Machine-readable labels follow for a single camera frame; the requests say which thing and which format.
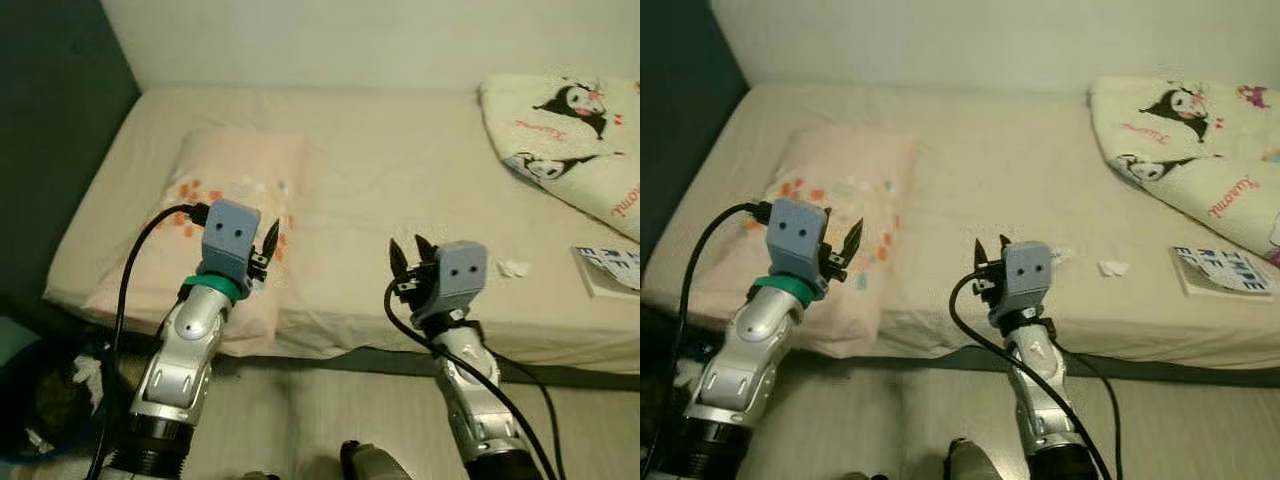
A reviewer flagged pink patterned pillow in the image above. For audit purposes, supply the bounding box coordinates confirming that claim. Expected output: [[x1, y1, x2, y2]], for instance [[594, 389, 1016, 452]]
[[690, 125, 919, 358], [85, 128, 311, 358]]

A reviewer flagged grey robot right leg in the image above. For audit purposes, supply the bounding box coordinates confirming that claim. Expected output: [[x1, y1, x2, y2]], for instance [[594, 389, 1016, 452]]
[[945, 438, 1001, 480], [340, 440, 401, 480]]

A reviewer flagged white book with black letters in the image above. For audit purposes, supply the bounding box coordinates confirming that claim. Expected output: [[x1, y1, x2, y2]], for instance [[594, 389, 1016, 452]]
[[572, 245, 641, 301], [1170, 245, 1276, 299]]

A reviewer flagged dark blue trash bin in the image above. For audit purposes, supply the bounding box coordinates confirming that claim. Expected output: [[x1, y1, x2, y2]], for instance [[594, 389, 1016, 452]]
[[0, 330, 111, 463], [640, 330, 701, 471]]

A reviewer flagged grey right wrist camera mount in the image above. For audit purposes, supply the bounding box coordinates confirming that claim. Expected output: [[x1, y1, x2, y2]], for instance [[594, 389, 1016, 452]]
[[1000, 240, 1056, 316], [425, 241, 489, 321]]

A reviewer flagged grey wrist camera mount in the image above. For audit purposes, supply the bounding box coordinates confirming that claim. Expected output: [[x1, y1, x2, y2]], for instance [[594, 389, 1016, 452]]
[[425, 241, 489, 321], [200, 199, 263, 286], [1000, 240, 1056, 316], [765, 198, 831, 286]]

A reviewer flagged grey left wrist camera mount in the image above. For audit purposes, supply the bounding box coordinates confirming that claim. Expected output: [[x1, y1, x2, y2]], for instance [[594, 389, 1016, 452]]
[[765, 198, 831, 286], [200, 199, 263, 286]]

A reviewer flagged dark teal bed frame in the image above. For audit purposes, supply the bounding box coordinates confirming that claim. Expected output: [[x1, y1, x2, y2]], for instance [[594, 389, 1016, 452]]
[[40, 300, 641, 391], [640, 295, 1280, 386]]

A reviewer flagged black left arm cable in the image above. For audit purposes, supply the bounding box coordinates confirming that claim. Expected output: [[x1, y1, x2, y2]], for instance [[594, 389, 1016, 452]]
[[645, 202, 773, 480], [85, 203, 209, 480]]

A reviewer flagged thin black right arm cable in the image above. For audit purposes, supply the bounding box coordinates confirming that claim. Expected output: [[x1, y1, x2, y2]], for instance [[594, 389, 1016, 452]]
[[1055, 345, 1123, 480], [490, 350, 569, 480]]

